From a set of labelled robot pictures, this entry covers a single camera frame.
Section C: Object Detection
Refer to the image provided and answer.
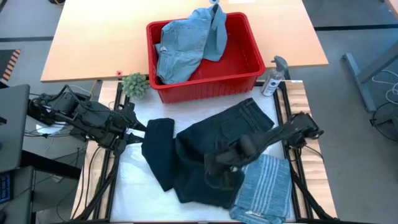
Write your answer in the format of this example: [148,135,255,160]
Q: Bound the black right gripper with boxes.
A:
[203,139,251,191]

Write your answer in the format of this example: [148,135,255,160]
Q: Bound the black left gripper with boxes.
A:
[113,104,147,145]

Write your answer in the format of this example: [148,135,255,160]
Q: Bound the dark navy garment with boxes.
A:
[141,98,276,210]

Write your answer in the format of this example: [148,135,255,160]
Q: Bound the blue white-striped button shirt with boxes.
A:
[229,154,293,224]

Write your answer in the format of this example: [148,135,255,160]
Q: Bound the red plastic laundry bin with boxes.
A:
[146,12,266,105]

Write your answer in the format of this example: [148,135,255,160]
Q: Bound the small green succulent plant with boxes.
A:
[121,72,149,99]

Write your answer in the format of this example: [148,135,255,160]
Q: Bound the light wooden side board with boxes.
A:
[284,80,338,218]
[71,80,125,220]

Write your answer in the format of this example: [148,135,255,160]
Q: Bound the white round disc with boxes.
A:
[35,123,63,135]

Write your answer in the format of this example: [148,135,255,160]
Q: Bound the light blue jeans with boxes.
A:
[154,3,228,85]

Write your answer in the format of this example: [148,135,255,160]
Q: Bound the large tan wooden table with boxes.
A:
[40,0,329,83]

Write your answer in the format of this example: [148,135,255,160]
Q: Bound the clear spray bottle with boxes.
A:
[261,55,289,97]

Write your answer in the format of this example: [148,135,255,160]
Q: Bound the grey laptop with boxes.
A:
[0,83,30,174]

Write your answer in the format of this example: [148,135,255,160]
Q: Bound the black keyboard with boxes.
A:
[0,172,12,203]

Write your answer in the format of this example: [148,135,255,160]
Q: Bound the hazard-striped floor mat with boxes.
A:
[0,49,21,83]

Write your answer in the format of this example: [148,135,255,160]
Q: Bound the grey metal table leg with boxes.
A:
[341,40,398,113]

